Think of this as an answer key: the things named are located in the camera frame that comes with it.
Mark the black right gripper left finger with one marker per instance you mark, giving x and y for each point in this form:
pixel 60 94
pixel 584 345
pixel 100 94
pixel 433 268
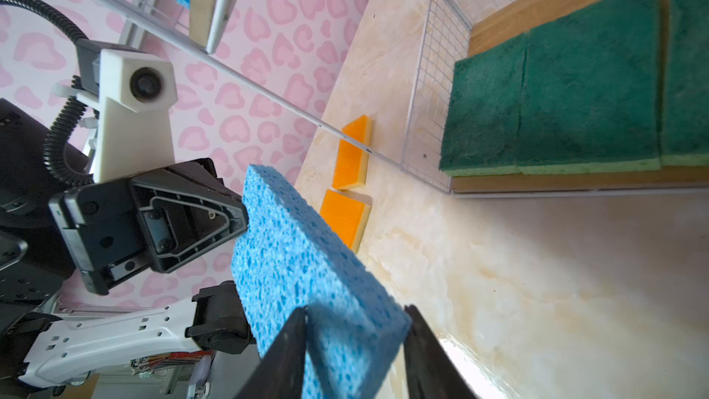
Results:
pixel 281 371

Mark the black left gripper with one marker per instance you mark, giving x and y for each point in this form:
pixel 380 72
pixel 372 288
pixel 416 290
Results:
pixel 48 233

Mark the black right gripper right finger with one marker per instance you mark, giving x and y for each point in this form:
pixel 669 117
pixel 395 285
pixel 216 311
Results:
pixel 430 373

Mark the green sponge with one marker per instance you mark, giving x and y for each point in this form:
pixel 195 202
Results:
pixel 590 95
pixel 481 129
pixel 684 138

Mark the orange sponge lower left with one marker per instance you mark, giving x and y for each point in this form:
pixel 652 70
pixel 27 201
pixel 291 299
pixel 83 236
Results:
pixel 346 217

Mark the orange sponge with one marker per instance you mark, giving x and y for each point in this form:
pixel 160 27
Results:
pixel 346 217
pixel 350 170

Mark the orange sponge upper left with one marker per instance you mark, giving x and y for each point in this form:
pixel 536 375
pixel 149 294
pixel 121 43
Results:
pixel 350 170

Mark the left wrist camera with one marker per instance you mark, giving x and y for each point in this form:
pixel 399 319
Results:
pixel 133 93

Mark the white wire wooden shelf rack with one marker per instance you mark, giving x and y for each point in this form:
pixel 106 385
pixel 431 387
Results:
pixel 446 42

